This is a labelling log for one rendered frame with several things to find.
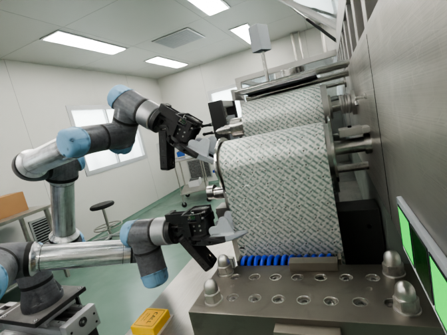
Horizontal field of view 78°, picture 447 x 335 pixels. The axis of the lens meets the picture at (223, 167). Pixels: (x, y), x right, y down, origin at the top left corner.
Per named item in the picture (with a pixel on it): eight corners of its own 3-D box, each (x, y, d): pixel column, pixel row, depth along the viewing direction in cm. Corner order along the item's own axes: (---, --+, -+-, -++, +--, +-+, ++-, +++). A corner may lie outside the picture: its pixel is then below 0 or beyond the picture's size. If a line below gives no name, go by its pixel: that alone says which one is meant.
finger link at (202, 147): (221, 148, 68) (191, 130, 71) (211, 168, 70) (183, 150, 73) (225, 147, 71) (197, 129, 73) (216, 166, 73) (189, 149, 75)
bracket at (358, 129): (338, 135, 63) (337, 126, 62) (367, 130, 60) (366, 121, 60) (339, 137, 58) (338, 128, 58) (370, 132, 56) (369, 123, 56)
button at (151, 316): (149, 315, 75) (146, 307, 75) (170, 316, 73) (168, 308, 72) (132, 335, 69) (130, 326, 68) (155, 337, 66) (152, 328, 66)
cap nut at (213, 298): (209, 294, 56) (204, 274, 55) (225, 294, 55) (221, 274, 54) (201, 306, 53) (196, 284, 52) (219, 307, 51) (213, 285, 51)
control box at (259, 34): (259, 54, 120) (255, 30, 118) (272, 49, 115) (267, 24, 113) (249, 54, 115) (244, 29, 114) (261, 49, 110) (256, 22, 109)
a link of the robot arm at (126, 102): (121, 107, 86) (127, 80, 82) (149, 123, 84) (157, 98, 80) (102, 110, 79) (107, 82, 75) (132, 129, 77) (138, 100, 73)
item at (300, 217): (242, 259, 69) (225, 188, 66) (344, 257, 60) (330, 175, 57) (241, 260, 69) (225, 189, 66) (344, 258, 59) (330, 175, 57)
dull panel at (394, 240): (345, 147, 263) (341, 121, 259) (350, 146, 262) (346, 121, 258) (397, 305, 59) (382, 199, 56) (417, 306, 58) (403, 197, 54)
